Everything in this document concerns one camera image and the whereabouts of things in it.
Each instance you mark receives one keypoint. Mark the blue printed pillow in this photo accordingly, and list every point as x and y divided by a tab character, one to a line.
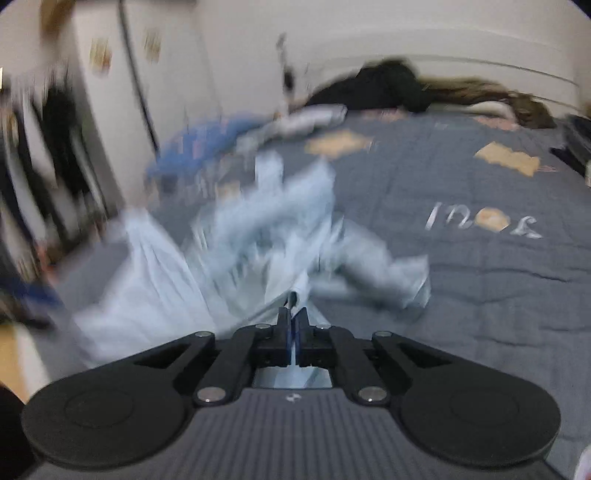
198	143

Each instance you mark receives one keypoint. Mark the white wardrobe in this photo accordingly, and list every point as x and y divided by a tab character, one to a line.
175	69

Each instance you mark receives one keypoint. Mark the white and grey garment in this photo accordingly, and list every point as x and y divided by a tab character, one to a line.
304	120

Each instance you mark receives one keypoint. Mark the grey printed bed quilt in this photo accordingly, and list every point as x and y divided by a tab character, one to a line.
461	277

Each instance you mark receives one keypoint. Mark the light blue hooded jacket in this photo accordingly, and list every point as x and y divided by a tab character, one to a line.
184	277

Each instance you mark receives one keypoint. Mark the folded brown blankets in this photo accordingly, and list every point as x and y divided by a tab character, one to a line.
485	97

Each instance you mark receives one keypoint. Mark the stack of dark folded clothes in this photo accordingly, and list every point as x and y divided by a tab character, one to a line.
575	143

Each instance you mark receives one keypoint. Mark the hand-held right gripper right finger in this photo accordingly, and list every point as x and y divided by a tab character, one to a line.
303	332

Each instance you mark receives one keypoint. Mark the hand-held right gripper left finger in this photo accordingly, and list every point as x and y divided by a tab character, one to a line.
284	332

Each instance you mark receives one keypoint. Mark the black puffer jacket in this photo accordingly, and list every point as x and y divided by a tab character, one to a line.
369	87

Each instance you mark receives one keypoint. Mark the dark hanging clothes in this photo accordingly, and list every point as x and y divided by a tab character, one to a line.
55	147

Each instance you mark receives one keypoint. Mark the white headboard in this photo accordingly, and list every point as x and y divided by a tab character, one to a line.
461	50

